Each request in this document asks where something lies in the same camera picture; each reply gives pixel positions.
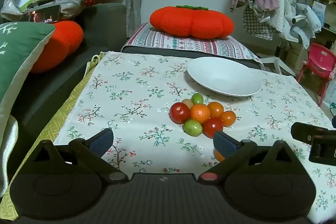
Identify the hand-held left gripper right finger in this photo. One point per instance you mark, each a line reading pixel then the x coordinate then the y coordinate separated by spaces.
pixel 223 144

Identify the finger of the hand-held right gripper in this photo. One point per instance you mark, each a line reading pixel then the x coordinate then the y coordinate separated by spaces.
pixel 304 131

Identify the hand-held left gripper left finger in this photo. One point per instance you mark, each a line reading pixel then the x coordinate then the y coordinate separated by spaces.
pixel 101 140

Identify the small orange cherry tomato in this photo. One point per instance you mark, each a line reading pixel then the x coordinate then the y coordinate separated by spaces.
pixel 217 157
pixel 228 118
pixel 215 109

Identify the red cherry tomato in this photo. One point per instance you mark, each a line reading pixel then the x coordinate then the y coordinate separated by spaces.
pixel 179 113
pixel 211 126

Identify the green cherry tomato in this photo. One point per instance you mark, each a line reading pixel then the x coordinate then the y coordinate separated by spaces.
pixel 193 127
pixel 197 98

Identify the large orange tomato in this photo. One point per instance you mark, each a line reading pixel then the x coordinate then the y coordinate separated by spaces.
pixel 200 113

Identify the pale beige cherry tomato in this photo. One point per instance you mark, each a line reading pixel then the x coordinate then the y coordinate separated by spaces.
pixel 186 103

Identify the white ribbed plate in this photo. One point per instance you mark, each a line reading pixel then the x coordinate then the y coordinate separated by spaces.
pixel 223 74

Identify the floral white tablecloth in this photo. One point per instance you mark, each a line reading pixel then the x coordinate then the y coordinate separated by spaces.
pixel 131 98

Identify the pink plastic chair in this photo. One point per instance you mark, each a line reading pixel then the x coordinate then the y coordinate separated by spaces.
pixel 321 58

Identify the white office chair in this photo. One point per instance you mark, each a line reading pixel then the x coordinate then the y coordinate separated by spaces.
pixel 270 62

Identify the cardboard box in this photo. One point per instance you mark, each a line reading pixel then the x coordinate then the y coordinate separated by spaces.
pixel 295 54

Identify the orange plush pillow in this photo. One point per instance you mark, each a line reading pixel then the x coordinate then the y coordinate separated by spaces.
pixel 57 45

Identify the striped patterned cloth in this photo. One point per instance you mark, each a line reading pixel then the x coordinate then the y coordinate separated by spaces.
pixel 183 43

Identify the grey sofa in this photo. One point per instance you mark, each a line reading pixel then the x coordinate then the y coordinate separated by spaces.
pixel 99 29

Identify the green cushion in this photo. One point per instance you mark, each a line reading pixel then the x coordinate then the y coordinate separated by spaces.
pixel 18 56

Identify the large persimmon plush pillow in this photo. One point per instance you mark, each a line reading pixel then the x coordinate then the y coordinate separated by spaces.
pixel 191 22

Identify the phone with lit screen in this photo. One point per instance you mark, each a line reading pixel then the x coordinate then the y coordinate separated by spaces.
pixel 44 15

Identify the strawberry plush toy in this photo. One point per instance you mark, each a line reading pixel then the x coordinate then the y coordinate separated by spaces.
pixel 89 0

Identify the grey bag with papers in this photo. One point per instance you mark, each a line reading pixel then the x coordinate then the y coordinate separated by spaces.
pixel 65 2

